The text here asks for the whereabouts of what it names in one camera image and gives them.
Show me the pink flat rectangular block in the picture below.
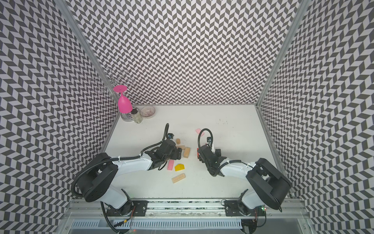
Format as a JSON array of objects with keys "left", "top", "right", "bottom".
[{"left": 167, "top": 160, "right": 174, "bottom": 171}]

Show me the pink plastic wine glass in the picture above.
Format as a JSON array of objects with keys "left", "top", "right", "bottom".
[{"left": 113, "top": 85, "right": 133, "bottom": 114}]

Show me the small striped bowl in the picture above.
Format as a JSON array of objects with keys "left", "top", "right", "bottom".
[{"left": 140, "top": 106, "right": 156, "bottom": 119}]

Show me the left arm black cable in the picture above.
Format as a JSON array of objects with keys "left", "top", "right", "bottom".
[{"left": 71, "top": 123, "right": 170, "bottom": 197}]

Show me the engraved natural wood block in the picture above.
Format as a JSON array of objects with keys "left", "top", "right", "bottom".
[{"left": 172, "top": 173, "right": 186, "bottom": 184}]

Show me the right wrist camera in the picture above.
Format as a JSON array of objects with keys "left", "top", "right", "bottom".
[{"left": 206, "top": 136, "right": 221, "bottom": 157}]

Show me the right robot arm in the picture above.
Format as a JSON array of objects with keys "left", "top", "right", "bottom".
[{"left": 197, "top": 144, "right": 291, "bottom": 215}]

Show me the natural wood arch block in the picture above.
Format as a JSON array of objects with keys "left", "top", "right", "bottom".
[{"left": 183, "top": 147, "right": 191, "bottom": 158}]

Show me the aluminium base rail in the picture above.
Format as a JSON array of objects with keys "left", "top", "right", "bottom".
[{"left": 62, "top": 197, "right": 310, "bottom": 220}]

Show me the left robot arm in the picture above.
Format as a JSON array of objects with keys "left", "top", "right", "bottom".
[{"left": 71, "top": 139, "right": 182, "bottom": 216}]

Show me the yellow house-shaped block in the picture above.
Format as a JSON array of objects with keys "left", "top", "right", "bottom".
[{"left": 174, "top": 164, "right": 185, "bottom": 172}]

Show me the light pink rectangular block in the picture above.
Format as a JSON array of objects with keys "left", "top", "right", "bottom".
[{"left": 195, "top": 128, "right": 204, "bottom": 136}]

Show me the chrome glass holder stand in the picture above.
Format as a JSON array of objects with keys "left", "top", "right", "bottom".
[{"left": 97, "top": 69, "right": 138, "bottom": 122}]

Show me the glass spice jar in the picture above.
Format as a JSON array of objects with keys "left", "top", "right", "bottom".
[{"left": 131, "top": 108, "right": 143, "bottom": 124}]

